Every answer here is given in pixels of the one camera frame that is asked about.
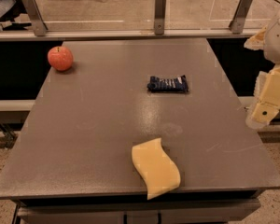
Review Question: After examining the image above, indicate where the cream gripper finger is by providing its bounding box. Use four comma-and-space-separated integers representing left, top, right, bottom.
245, 64, 280, 129
244, 26, 267, 50

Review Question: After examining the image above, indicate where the dark blue rxbar wrapper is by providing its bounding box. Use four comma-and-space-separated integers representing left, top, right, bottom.
147, 76, 189, 93

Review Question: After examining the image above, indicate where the yellow wavy sponge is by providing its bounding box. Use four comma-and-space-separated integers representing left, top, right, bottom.
132, 138, 181, 200

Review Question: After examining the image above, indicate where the red apple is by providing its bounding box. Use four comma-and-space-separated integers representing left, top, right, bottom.
48, 46, 74, 71

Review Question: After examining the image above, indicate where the right metal rail bracket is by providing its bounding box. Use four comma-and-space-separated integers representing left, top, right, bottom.
229, 0, 253, 34

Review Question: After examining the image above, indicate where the metal rail bracket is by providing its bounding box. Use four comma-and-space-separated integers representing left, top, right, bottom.
229, 0, 253, 34
22, 0, 48, 36
154, 0, 166, 35

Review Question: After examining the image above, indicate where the middle metal rail bracket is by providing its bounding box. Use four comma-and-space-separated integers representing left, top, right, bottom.
154, 0, 166, 35

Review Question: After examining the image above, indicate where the left metal rail bracket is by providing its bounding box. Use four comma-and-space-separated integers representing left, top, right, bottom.
22, 0, 48, 36

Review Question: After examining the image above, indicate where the metal rail bar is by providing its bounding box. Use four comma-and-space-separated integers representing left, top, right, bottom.
0, 28, 259, 42

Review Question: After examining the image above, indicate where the grey table drawer frame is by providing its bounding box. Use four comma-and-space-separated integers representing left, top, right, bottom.
12, 190, 260, 224

